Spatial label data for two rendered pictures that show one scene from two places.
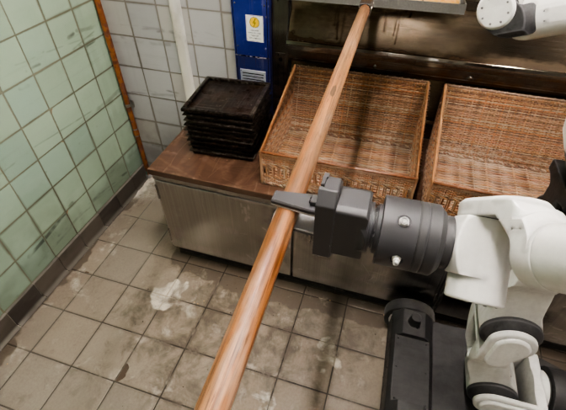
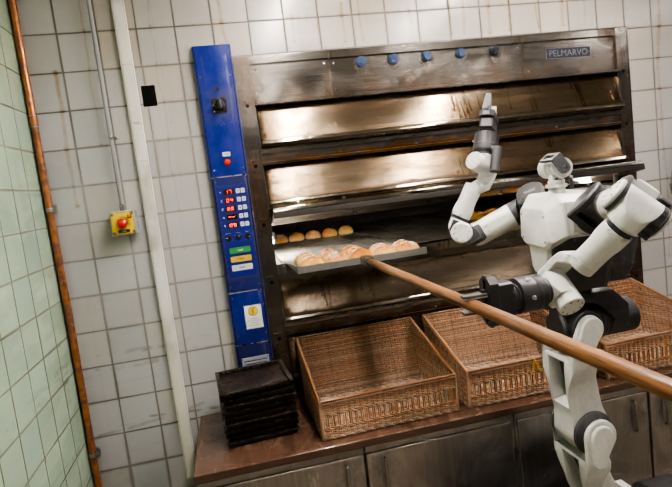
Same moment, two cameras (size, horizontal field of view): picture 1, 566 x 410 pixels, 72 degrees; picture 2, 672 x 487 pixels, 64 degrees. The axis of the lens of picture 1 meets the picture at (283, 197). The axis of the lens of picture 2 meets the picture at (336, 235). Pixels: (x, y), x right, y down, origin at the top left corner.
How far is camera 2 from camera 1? 1.04 m
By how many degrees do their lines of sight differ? 45
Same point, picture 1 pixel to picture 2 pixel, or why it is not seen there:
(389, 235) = (526, 286)
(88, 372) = not seen: outside the picture
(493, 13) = (461, 234)
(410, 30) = (381, 283)
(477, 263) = (563, 285)
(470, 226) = (550, 274)
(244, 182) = (306, 446)
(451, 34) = not seen: hidden behind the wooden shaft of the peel
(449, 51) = (414, 290)
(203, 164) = (251, 451)
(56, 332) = not seen: outside the picture
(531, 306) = (590, 396)
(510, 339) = (597, 428)
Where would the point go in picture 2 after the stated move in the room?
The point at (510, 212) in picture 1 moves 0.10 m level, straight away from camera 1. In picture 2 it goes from (561, 255) to (552, 249)
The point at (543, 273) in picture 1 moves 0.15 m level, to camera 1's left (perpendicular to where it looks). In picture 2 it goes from (587, 260) to (543, 272)
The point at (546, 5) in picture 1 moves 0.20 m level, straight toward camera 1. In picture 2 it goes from (485, 223) to (498, 229)
